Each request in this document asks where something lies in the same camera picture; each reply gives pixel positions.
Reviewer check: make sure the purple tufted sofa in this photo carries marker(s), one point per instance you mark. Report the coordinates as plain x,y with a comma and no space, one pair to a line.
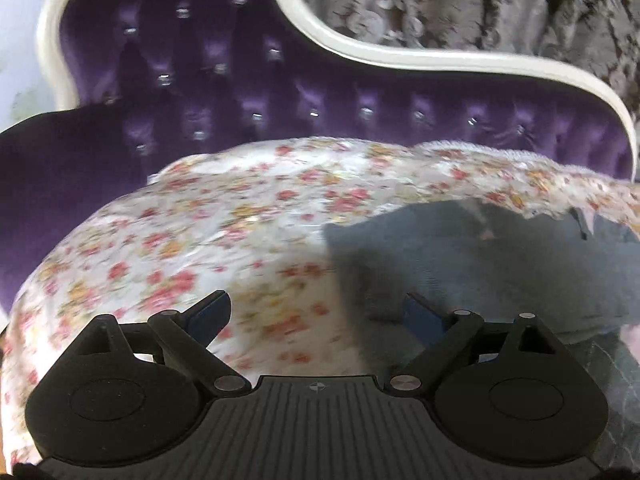
250,85

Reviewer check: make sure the floral blanket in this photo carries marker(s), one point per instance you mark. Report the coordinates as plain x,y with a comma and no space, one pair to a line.
175,235

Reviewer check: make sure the grey damask curtain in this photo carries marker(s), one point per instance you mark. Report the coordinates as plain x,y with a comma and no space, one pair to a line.
450,5

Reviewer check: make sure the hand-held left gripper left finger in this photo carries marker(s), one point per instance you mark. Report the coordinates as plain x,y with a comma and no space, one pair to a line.
210,317

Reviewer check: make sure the grey argyle sweater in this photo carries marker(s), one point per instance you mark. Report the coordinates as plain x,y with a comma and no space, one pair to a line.
450,260

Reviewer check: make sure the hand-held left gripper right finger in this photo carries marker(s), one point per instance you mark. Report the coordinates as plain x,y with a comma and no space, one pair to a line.
425,320

